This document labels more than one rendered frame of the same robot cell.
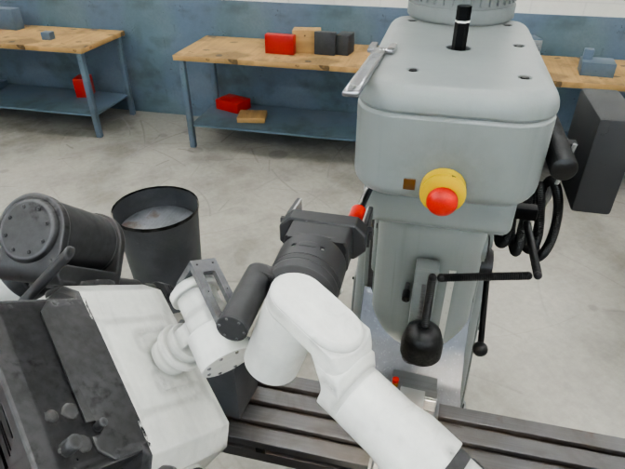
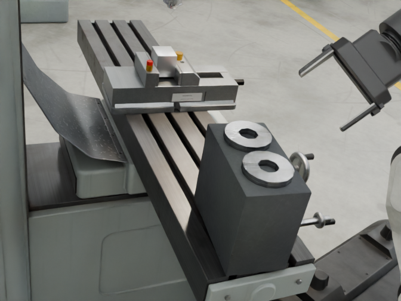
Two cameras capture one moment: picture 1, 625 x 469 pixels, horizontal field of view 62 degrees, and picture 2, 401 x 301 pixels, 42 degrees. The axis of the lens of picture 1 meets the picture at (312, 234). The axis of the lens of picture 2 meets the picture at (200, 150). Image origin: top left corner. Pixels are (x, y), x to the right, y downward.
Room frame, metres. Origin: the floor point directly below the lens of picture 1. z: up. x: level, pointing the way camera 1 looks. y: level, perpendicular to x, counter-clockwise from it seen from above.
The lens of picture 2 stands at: (1.55, 0.80, 1.63)
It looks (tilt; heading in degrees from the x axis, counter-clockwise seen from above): 34 degrees down; 229
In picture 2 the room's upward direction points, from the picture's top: 10 degrees clockwise
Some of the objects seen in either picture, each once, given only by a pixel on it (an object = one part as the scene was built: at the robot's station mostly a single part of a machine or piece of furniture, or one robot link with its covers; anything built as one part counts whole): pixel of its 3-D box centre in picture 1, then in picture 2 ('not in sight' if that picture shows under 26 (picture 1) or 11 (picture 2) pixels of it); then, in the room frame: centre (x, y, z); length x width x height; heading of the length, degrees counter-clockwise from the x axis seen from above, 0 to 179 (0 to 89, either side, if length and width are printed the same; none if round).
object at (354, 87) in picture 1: (369, 66); not in sight; (0.72, -0.08, 1.89); 0.24 x 0.04 x 0.01; 164
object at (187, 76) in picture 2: not in sight; (182, 68); (0.77, -0.22, 1.02); 0.12 x 0.06 x 0.04; 74
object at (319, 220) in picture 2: not in sight; (308, 221); (0.35, 0.03, 0.51); 0.22 x 0.06 x 0.06; 167
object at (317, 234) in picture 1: (315, 255); not in sight; (0.55, 0.00, 1.70); 0.13 x 0.12 x 0.10; 77
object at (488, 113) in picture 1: (451, 95); not in sight; (0.85, -0.23, 1.81); 0.47 x 0.26 x 0.16; 167
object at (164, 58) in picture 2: (410, 404); (163, 61); (0.83, -0.24, 1.04); 0.06 x 0.05 x 0.06; 74
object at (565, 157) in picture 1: (539, 109); not in sight; (0.83, -0.38, 1.79); 0.45 x 0.04 x 0.04; 167
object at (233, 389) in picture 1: (209, 366); (246, 192); (0.96, 0.28, 1.03); 0.22 x 0.12 x 0.20; 71
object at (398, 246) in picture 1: (426, 262); not in sight; (0.83, -0.23, 1.47); 0.21 x 0.19 x 0.32; 77
